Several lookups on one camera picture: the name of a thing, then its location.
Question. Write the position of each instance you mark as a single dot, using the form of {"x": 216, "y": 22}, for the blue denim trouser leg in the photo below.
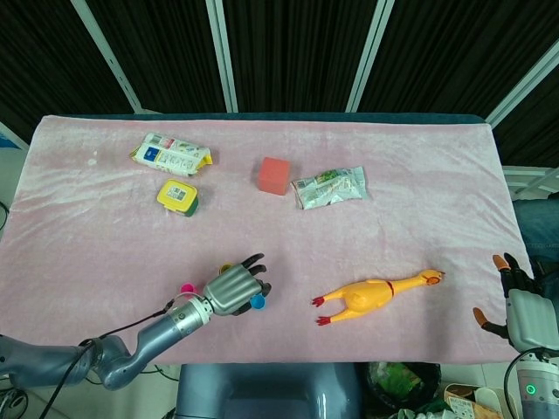
{"x": 539, "y": 222}

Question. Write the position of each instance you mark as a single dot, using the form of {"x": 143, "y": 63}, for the light blue small cup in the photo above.
{"x": 259, "y": 302}

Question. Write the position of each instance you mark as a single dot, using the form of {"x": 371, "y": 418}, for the black bin with green bag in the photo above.
{"x": 402, "y": 382}

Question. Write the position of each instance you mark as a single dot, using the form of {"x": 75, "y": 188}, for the grey metal shelf frame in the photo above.
{"x": 530, "y": 179}

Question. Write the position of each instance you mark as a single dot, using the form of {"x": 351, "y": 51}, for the pink small cup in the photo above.
{"x": 188, "y": 288}

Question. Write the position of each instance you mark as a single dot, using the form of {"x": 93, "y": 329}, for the blue white sign board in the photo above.
{"x": 6, "y": 139}

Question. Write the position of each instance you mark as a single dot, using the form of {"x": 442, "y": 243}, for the cardboard box with label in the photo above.
{"x": 467, "y": 401}

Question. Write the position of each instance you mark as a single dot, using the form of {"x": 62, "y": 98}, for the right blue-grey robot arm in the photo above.
{"x": 539, "y": 393}

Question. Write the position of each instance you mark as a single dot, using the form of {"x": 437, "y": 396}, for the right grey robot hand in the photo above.
{"x": 533, "y": 316}

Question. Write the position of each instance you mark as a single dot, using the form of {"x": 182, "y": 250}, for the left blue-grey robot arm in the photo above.
{"x": 161, "y": 335}

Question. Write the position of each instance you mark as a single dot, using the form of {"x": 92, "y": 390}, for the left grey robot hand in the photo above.
{"x": 231, "y": 290}

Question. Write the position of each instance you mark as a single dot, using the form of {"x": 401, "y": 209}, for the white snack pack yellow end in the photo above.
{"x": 170, "y": 155}

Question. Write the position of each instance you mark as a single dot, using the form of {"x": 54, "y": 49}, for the red foam cube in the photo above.
{"x": 273, "y": 175}

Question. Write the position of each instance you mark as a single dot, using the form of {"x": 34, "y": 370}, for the pink fleece table cloth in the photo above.
{"x": 393, "y": 235}

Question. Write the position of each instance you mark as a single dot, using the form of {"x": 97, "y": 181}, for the white partition frame post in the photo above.
{"x": 370, "y": 57}
{"x": 109, "y": 59}
{"x": 522, "y": 85}
{"x": 222, "y": 57}

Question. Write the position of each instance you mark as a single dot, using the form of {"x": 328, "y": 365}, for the yellow small cup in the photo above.
{"x": 225, "y": 265}

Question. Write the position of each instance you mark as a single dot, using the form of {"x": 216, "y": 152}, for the yellow rubber chicken toy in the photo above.
{"x": 364, "y": 299}

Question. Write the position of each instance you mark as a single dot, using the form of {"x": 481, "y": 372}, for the silver green snack packet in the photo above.
{"x": 329, "y": 187}

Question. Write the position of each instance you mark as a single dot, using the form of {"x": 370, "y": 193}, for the yellow-lidded green container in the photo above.
{"x": 177, "y": 196}

